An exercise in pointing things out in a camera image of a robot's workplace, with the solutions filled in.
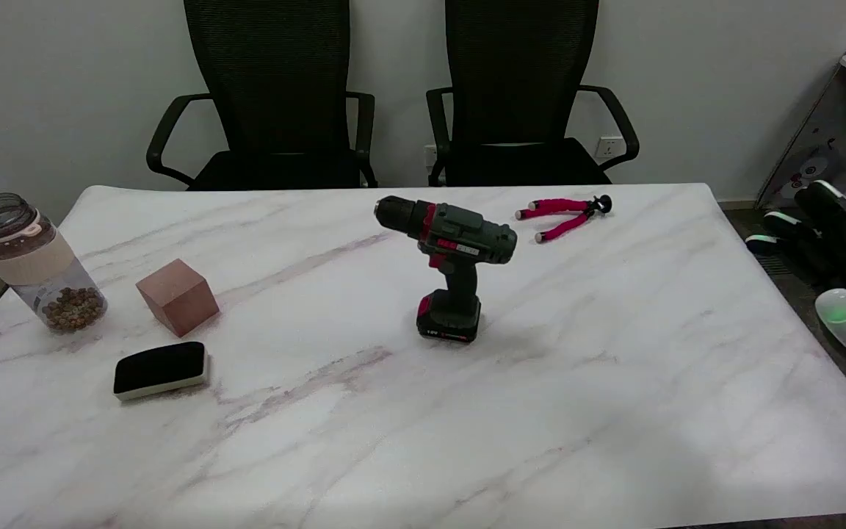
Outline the black mesh office chair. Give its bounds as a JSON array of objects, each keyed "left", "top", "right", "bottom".
[
  {"left": 145, "top": 0, "right": 379, "bottom": 192},
  {"left": 425, "top": 0, "right": 640, "bottom": 187}
]

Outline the grey panel with cartoon print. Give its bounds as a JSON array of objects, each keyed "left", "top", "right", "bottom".
[{"left": 756, "top": 65, "right": 846, "bottom": 210}]

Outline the pink flexible mini tripod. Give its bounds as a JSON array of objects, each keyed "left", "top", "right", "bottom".
[{"left": 515, "top": 195, "right": 613, "bottom": 244}]

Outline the black whiteboard eraser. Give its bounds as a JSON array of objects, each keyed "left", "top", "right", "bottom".
[{"left": 113, "top": 341, "right": 210, "bottom": 402}]

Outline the reddish wooden cube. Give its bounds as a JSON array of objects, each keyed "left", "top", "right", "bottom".
[{"left": 135, "top": 258, "right": 221, "bottom": 338}]

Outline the dark green power screwdriver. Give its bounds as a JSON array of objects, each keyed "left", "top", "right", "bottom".
[{"left": 373, "top": 195, "right": 518, "bottom": 344}]

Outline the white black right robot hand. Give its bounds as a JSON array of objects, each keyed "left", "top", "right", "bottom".
[{"left": 745, "top": 180, "right": 846, "bottom": 309}]

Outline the clear jar with nuts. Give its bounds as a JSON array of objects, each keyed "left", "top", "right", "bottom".
[{"left": 0, "top": 192, "right": 109, "bottom": 334}]

